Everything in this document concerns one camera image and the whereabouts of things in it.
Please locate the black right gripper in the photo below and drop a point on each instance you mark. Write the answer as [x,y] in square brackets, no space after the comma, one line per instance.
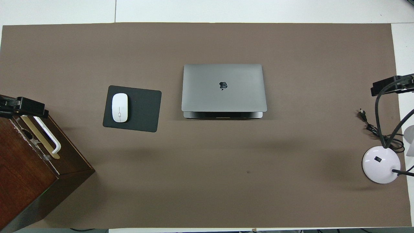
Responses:
[408,84]

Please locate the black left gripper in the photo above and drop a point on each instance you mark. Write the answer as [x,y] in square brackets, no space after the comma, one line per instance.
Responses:
[8,103]

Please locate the grey aluminium laptop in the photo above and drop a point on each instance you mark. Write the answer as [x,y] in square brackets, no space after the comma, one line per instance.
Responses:
[223,97]

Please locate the dark brown wooden box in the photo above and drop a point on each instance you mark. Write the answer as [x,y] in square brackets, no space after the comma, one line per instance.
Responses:
[26,181]

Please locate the white desk lamp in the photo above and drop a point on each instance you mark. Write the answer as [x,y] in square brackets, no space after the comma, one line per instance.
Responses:
[380,165]

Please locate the white computer mouse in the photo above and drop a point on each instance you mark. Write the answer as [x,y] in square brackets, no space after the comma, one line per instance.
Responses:
[120,107]

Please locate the black mouse pad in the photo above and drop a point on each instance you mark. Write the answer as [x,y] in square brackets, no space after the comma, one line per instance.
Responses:
[142,110]

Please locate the brown paper table mat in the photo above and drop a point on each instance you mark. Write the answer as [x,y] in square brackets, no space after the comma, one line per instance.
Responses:
[207,178]

